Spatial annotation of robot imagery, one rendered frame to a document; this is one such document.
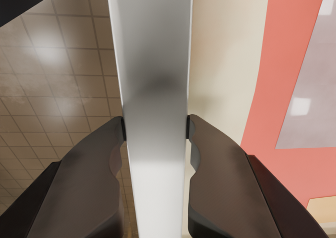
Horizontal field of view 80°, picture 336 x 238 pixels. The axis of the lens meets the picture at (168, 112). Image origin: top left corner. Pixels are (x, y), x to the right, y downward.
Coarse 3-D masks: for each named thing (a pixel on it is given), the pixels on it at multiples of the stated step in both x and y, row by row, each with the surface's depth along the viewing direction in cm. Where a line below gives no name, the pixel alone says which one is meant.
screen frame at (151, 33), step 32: (128, 0) 9; (160, 0) 9; (192, 0) 9; (128, 32) 9; (160, 32) 9; (128, 64) 10; (160, 64) 10; (128, 96) 11; (160, 96) 11; (128, 128) 12; (160, 128) 12; (128, 160) 13; (160, 160) 13; (160, 192) 15; (160, 224) 17
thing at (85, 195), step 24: (120, 120) 12; (96, 144) 10; (120, 144) 12; (72, 168) 8; (96, 168) 8; (48, 192) 7; (72, 192) 7; (96, 192) 7; (120, 192) 8; (48, 216) 6; (72, 216) 6; (96, 216) 6; (120, 216) 7
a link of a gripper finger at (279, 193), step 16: (256, 160) 9; (256, 176) 8; (272, 176) 8; (272, 192) 7; (288, 192) 7; (272, 208) 7; (288, 208) 7; (304, 208) 7; (288, 224) 6; (304, 224) 6
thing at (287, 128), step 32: (288, 0) 12; (320, 0) 12; (288, 32) 13; (320, 32) 13; (288, 64) 14; (320, 64) 14; (256, 96) 15; (288, 96) 15; (320, 96) 15; (256, 128) 17; (288, 128) 17; (320, 128) 17; (288, 160) 19; (320, 160) 19; (320, 192) 21
